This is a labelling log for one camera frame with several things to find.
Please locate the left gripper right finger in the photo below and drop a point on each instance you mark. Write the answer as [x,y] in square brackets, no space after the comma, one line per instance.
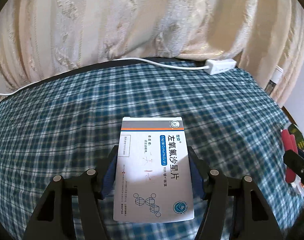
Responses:
[252,217]

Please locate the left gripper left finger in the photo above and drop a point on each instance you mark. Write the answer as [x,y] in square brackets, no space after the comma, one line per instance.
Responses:
[53,216]

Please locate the dark green tea box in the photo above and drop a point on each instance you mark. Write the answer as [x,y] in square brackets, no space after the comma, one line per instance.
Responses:
[299,137]

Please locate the red toy brick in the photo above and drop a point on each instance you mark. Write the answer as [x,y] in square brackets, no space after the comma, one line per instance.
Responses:
[288,141]

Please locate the white medicine box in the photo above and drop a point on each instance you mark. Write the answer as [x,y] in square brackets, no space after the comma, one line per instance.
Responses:
[153,177]

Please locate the white tower heater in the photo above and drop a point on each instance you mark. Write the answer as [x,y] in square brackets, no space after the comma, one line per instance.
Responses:
[274,80]

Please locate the blue plaid tablecloth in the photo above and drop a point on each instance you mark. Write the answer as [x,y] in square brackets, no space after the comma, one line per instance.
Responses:
[63,126]

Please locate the cream curtain right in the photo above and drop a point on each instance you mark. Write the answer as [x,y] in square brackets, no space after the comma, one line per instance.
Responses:
[276,40]

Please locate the white power strip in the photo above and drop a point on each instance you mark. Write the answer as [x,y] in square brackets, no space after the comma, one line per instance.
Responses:
[219,66]

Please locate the cream patterned curtain left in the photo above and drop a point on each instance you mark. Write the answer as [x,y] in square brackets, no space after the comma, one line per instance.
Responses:
[43,38]

